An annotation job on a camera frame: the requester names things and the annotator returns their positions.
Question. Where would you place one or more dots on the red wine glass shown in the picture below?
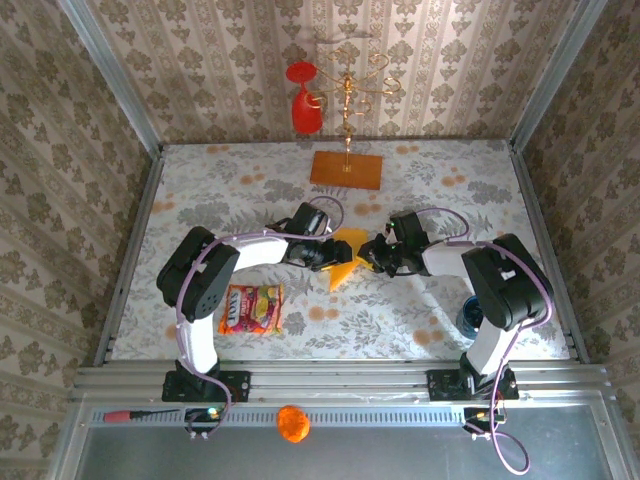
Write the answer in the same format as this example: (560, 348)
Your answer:
(305, 112)

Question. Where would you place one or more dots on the small circuit board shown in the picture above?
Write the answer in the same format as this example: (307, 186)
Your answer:
(210, 413)
(480, 415)

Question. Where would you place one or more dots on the orange mesh ball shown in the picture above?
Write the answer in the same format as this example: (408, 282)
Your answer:
(293, 424)

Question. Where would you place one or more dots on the aluminium corner post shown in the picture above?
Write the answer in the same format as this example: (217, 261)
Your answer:
(552, 75)
(112, 75)

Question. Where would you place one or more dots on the dark blue cup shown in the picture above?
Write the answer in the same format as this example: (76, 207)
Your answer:
(470, 317)

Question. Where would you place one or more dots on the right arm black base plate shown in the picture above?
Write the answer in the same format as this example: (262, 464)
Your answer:
(440, 385)

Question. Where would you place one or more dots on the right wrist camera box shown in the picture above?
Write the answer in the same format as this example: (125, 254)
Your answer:
(407, 225)

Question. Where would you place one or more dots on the gold glass rack stand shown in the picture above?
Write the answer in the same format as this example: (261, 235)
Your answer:
(345, 172)

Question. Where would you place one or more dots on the floral tablecloth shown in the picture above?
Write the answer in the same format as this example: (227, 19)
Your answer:
(350, 325)

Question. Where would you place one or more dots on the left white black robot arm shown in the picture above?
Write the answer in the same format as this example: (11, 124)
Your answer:
(200, 275)

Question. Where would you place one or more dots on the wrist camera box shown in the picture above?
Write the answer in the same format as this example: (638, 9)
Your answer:
(407, 225)
(310, 219)

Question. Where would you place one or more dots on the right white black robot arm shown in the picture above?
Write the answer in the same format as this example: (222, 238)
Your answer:
(505, 280)

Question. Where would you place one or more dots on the grey metal sheet panel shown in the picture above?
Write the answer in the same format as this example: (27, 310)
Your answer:
(375, 455)

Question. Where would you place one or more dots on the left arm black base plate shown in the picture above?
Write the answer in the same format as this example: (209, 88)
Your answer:
(240, 385)

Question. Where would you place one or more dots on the aluminium side rail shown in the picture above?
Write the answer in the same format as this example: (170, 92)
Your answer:
(134, 250)
(531, 200)

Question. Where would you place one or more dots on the wide aluminium base rail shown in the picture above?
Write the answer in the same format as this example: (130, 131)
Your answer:
(340, 380)

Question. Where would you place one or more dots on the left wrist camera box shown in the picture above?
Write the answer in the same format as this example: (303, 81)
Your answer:
(310, 219)

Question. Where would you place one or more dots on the colourful candy bag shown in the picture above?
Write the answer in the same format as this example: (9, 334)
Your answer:
(252, 309)

